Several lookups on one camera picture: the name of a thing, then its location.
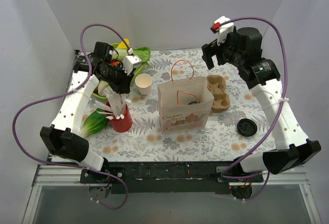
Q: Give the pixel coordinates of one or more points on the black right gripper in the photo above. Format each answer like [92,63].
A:
[214,52]

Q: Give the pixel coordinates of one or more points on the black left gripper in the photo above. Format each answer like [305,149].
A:
[121,84]

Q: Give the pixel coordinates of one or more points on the white paper coffee cup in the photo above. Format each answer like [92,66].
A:
[144,84]

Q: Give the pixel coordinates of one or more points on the black plastic cup lid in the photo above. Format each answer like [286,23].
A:
[193,103]

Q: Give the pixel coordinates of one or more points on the kraft paper takeout bag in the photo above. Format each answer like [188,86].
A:
[175,115]

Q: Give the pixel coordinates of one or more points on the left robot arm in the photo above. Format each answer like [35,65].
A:
[63,138]

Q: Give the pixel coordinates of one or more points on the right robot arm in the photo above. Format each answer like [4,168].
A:
[293,146]

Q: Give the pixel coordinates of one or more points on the green vegetable tray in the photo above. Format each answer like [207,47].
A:
[102,95]

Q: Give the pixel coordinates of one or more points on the yellow toy pepper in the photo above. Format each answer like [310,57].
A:
[123,44]

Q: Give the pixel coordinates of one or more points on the brown pulp cup carrier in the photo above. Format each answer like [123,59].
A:
[217,85]

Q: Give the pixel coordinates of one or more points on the toy napa cabbage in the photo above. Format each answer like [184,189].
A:
[144,53]

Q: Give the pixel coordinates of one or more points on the red cup holder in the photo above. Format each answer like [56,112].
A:
[121,125]

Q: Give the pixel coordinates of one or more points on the green toy lettuce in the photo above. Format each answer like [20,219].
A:
[94,123]

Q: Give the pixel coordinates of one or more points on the floral patterned table mat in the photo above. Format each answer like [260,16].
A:
[219,140]

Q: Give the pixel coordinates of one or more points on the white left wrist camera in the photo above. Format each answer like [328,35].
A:
[130,62]

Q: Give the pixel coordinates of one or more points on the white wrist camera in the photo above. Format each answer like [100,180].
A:
[222,30]
[130,62]

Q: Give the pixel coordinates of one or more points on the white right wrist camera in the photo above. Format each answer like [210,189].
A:
[222,30]

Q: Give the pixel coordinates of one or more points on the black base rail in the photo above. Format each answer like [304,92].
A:
[167,177]

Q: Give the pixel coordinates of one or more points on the aluminium frame rail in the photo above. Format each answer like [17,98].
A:
[57,176]

